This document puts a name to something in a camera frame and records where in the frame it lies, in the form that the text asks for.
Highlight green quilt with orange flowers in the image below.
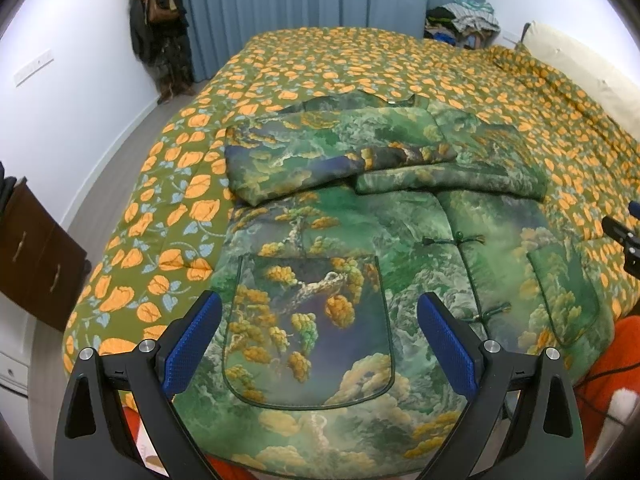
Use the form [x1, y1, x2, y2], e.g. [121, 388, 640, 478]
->
[62, 25, 640, 401]

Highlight white fluffy patch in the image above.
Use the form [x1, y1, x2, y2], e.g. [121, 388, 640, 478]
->
[606, 389, 640, 428]

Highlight white wall switch panel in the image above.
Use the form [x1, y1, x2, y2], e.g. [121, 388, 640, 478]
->
[14, 49, 55, 86]

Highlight pile of folded clothes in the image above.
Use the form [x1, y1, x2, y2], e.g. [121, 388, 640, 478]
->
[424, 1, 501, 50]

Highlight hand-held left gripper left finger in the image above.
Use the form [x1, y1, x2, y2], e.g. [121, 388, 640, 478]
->
[54, 290, 223, 480]

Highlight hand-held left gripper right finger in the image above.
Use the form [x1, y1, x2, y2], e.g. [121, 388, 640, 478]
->
[417, 292, 586, 480]

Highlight cream padded headboard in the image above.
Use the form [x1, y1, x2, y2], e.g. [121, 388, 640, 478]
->
[520, 21, 640, 133]

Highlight white low cabinet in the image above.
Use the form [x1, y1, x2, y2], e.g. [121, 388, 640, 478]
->
[0, 350, 30, 397]

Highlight dark wooden dresser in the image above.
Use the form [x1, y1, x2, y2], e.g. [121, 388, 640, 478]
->
[0, 162, 90, 333]

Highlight coat rack with hanging clothes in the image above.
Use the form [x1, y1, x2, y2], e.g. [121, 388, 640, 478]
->
[127, 0, 197, 106]

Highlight green landscape print padded jacket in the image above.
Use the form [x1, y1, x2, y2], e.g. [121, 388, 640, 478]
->
[172, 94, 616, 476]

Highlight blue curtain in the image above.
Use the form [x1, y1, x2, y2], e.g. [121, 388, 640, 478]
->
[180, 0, 490, 83]

